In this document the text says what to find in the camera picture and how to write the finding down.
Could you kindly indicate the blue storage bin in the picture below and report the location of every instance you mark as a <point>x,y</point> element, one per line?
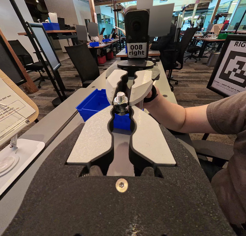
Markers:
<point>51,26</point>
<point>94,44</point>

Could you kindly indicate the steel hex nut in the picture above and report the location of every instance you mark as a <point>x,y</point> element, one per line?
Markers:
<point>120,103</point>

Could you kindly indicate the black framed marker sign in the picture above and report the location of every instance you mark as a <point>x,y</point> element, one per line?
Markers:
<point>234,66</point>

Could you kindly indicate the person's right hand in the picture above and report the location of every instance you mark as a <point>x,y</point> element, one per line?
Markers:
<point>159,107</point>

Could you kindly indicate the white box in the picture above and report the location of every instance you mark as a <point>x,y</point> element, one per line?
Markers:
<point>52,17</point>

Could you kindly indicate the blue plastic bin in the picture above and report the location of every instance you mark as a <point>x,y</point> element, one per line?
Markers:
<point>90,107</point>

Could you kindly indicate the green storage bin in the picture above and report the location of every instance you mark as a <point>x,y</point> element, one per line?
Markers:
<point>224,36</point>

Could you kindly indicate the grey trash can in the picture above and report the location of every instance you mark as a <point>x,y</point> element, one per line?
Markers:
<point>212,60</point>

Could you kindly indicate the thick steel bolt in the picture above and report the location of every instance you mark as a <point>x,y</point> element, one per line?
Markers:
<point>120,95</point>

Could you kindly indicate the black framed floor sign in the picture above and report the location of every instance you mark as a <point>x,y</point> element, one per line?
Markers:
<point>46,45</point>

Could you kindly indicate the smooth chair armrest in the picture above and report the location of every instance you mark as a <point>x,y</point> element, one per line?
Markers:
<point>211,149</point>

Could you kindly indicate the wooden column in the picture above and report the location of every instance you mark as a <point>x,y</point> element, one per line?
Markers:
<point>28,82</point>
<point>217,7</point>
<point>91,5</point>

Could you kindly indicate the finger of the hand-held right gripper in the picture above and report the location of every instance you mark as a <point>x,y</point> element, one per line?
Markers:
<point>112,82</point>
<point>142,86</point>

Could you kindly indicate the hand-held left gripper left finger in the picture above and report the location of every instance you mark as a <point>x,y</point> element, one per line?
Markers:
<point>90,141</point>

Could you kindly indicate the red storage bin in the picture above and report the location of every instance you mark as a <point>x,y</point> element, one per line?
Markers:
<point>110,55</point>
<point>101,59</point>

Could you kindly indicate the wooden display board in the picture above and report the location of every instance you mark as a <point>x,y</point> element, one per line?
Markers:
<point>19,92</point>

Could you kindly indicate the black pole stand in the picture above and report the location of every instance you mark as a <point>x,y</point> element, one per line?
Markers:
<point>59,101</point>

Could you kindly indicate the black monitor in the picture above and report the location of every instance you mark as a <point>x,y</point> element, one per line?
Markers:
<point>9,66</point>

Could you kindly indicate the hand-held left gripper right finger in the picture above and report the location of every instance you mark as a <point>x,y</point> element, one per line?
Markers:
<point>151,141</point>

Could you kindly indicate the white board stand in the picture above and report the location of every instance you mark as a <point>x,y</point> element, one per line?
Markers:
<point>28,149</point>

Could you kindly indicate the wooden top desk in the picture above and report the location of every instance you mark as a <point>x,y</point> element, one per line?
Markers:
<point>48,31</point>

